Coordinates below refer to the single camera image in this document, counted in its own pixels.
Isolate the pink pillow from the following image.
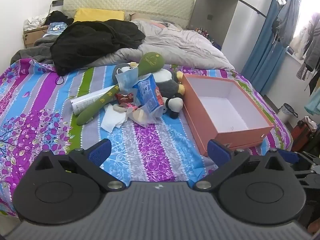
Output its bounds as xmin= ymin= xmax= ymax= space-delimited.
xmin=130 ymin=12 xmax=180 ymax=28

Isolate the yellow pillow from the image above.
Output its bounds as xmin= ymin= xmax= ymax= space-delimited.
xmin=73 ymin=8 xmax=125 ymax=23

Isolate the dark grey blanket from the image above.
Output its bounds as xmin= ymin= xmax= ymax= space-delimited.
xmin=10 ymin=37 xmax=60 ymax=65

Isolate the white trash bin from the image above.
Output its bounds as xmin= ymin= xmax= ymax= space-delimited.
xmin=277 ymin=103 xmax=298 ymax=124

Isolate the white crumpled cloth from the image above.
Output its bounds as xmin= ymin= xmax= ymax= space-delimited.
xmin=24 ymin=15 xmax=50 ymax=30

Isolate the white tube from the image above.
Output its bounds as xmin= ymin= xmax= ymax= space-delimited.
xmin=70 ymin=85 xmax=118 ymax=116

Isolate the orange cardboard box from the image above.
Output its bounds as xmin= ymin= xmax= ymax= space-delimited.
xmin=180 ymin=74 xmax=275 ymax=157

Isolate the green plush hammer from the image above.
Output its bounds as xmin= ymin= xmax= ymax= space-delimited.
xmin=76 ymin=52 xmax=165 ymax=126

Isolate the grey penguin plush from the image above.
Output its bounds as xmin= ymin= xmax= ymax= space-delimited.
xmin=112 ymin=62 xmax=187 ymax=98

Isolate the cardboard box nightstand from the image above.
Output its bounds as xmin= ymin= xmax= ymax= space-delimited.
xmin=23 ymin=25 xmax=50 ymax=48

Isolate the black clothing pile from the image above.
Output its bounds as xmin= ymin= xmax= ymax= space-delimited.
xmin=50 ymin=20 xmax=146 ymax=77

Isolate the grey wardrobe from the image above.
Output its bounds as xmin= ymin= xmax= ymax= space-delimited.
xmin=187 ymin=0 xmax=265 ymax=48

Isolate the row of small bottles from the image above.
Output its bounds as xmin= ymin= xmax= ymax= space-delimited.
xmin=196 ymin=26 xmax=213 ymax=40

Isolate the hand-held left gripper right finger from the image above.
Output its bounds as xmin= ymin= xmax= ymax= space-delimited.
xmin=194 ymin=139 xmax=297 ymax=193

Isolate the cream quilted headboard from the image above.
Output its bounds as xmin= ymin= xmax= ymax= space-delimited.
xmin=62 ymin=0 xmax=195 ymax=29

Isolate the red suitcase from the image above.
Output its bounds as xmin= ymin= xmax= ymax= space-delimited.
xmin=291 ymin=117 xmax=318 ymax=153

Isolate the white tissue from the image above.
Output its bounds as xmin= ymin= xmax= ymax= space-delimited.
xmin=101 ymin=104 xmax=128 ymax=133

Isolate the small panda plush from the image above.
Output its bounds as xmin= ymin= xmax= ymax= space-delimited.
xmin=164 ymin=93 xmax=185 ymax=119

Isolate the blue snack packet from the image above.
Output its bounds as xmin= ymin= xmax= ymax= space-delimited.
xmin=132 ymin=74 xmax=165 ymax=114

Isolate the blue face mask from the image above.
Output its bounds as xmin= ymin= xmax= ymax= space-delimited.
xmin=115 ymin=69 xmax=139 ymax=93

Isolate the blue-grey hanging garment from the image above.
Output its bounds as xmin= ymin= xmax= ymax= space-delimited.
xmin=271 ymin=0 xmax=300 ymax=48

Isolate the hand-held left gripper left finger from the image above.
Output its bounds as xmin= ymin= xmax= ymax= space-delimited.
xmin=34 ymin=139 xmax=125 ymax=193

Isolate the white hanging jacket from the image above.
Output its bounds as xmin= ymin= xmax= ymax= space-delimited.
xmin=291 ymin=24 xmax=313 ymax=60

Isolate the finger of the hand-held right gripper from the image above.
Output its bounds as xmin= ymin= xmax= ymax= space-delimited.
xmin=277 ymin=149 xmax=320 ymax=166

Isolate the grey striped hanging jacket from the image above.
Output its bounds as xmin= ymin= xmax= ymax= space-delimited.
xmin=296 ymin=12 xmax=320 ymax=80

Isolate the blue curtain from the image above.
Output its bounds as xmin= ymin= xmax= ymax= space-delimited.
xmin=241 ymin=0 xmax=293 ymax=95

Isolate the translucent white toy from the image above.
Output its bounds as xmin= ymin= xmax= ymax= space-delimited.
xmin=126 ymin=105 xmax=165 ymax=128

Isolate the grey duvet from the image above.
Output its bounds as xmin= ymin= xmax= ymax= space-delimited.
xmin=87 ymin=20 xmax=235 ymax=71

